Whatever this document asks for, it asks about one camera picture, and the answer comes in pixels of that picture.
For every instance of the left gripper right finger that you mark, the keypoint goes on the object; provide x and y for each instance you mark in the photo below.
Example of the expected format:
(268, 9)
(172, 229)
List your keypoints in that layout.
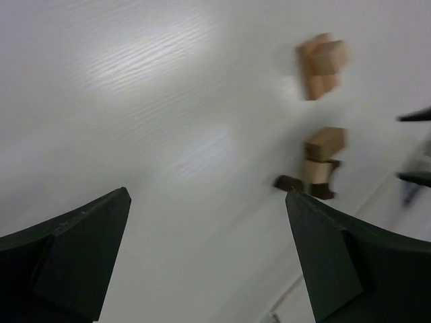
(355, 271)

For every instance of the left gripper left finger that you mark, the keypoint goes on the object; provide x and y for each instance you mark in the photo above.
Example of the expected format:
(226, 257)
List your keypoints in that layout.
(59, 270)

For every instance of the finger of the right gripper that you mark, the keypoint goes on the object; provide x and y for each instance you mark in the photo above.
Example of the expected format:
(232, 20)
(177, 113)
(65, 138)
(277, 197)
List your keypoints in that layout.
(423, 115)
(422, 178)

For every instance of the light wood cube block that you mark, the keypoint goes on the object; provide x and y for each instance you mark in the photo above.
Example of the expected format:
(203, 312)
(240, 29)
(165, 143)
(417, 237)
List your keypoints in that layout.
(330, 58)
(313, 172)

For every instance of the long light wood block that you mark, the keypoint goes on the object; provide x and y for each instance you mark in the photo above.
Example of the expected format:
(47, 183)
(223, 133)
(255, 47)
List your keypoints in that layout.
(323, 84)
(324, 144)
(304, 51)

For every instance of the dark wood arch block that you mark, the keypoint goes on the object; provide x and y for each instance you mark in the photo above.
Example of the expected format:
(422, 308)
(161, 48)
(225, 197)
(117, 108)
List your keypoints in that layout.
(323, 191)

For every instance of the dark wood quarter-round block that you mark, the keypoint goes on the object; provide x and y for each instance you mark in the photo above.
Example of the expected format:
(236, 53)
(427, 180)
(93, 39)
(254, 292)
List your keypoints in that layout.
(285, 183)

